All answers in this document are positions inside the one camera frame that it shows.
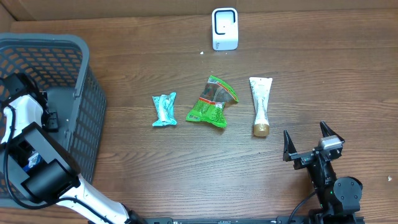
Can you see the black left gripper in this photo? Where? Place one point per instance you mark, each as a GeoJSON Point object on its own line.
{"type": "Point", "coordinates": [53, 126]}

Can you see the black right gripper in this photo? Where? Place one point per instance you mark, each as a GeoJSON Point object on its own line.
{"type": "Point", "coordinates": [302, 158]}

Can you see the blue snack packet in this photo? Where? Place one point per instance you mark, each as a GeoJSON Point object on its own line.
{"type": "Point", "coordinates": [34, 160]}

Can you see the white tube gold cap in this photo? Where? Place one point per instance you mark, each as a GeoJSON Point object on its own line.
{"type": "Point", "coordinates": [261, 88]}

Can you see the green snack packet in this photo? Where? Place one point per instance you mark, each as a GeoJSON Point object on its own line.
{"type": "Point", "coordinates": [211, 103]}

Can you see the teal packet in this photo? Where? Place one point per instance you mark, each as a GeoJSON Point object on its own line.
{"type": "Point", "coordinates": [164, 105]}

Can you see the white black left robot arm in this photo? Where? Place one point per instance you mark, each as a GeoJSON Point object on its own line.
{"type": "Point", "coordinates": [38, 171]}

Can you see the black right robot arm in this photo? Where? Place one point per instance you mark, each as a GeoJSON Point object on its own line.
{"type": "Point", "coordinates": [339, 198]}

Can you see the white barcode scanner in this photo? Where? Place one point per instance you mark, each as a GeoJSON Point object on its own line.
{"type": "Point", "coordinates": [225, 30]}

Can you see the grey plastic mesh basket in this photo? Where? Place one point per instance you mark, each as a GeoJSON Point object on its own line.
{"type": "Point", "coordinates": [60, 66]}

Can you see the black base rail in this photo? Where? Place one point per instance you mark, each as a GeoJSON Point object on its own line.
{"type": "Point", "coordinates": [167, 220]}

